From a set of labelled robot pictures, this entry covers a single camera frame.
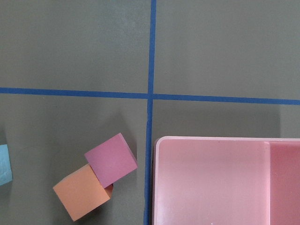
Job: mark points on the light blue foam cube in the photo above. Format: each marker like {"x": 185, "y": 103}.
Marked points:
{"x": 5, "y": 167}

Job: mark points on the crossing blue tape strip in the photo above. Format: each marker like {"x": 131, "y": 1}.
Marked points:
{"x": 130, "y": 95}

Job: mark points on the purple foam cube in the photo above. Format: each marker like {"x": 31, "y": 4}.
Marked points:
{"x": 111, "y": 160}

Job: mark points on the orange foam cube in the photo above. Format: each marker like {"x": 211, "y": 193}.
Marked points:
{"x": 81, "y": 192}

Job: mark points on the pink plastic tray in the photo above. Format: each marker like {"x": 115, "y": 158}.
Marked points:
{"x": 226, "y": 181}

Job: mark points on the long blue tape strip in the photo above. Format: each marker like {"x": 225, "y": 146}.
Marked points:
{"x": 150, "y": 47}

